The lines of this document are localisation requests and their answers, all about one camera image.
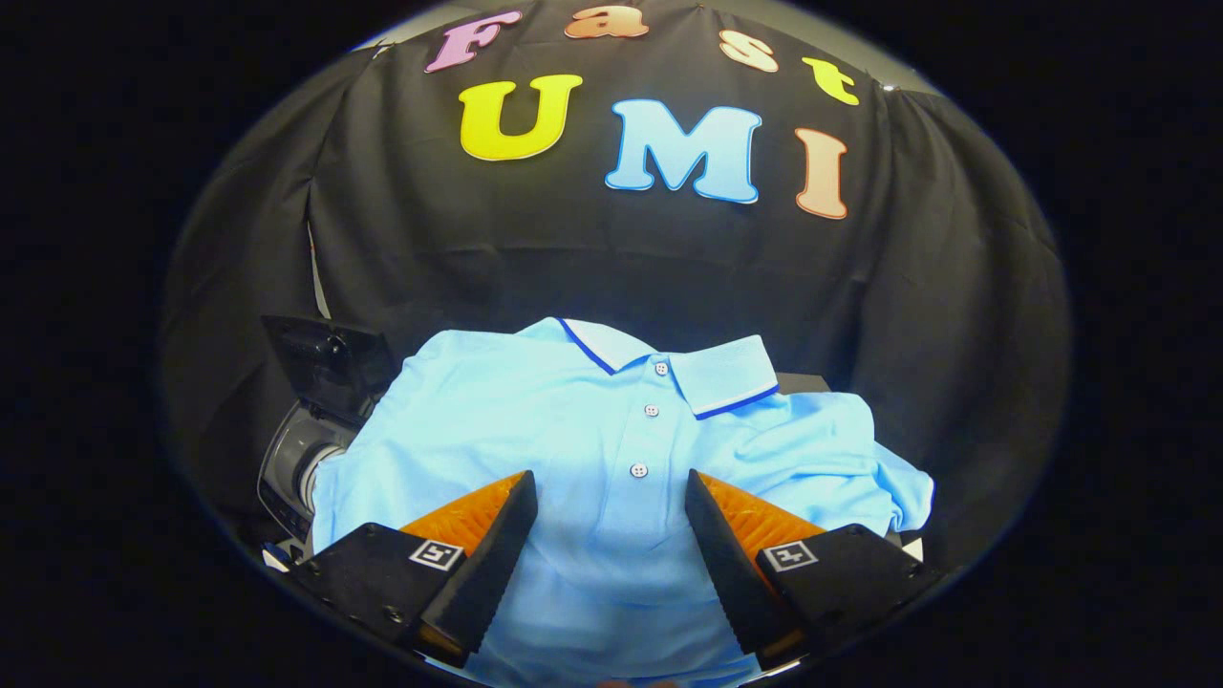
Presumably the grey top-load washing machine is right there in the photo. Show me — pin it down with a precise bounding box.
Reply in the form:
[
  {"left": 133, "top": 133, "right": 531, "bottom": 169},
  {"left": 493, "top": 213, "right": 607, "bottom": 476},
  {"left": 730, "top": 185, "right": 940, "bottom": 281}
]
[{"left": 256, "top": 401, "right": 362, "bottom": 553}]

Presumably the black backdrop cloth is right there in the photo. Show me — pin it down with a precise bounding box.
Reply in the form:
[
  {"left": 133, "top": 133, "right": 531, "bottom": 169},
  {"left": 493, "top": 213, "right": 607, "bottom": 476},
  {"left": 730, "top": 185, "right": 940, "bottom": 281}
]
[{"left": 158, "top": 0, "right": 1071, "bottom": 574}]

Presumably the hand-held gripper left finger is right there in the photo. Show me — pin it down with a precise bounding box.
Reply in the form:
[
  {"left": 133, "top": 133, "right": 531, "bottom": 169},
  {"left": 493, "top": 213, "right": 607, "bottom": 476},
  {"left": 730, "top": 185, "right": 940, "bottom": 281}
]
[{"left": 287, "top": 470, "right": 539, "bottom": 668}]

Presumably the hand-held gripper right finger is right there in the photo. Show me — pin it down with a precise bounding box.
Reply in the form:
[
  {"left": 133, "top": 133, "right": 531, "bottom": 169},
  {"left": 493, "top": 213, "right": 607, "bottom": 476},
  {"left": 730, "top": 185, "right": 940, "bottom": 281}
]
[{"left": 684, "top": 470, "right": 944, "bottom": 672}]

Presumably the light blue polo shirt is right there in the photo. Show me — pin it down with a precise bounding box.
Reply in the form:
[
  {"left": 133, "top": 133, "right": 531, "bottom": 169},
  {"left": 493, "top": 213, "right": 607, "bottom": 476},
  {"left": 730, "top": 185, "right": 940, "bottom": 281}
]
[{"left": 311, "top": 317, "right": 935, "bottom": 687}]

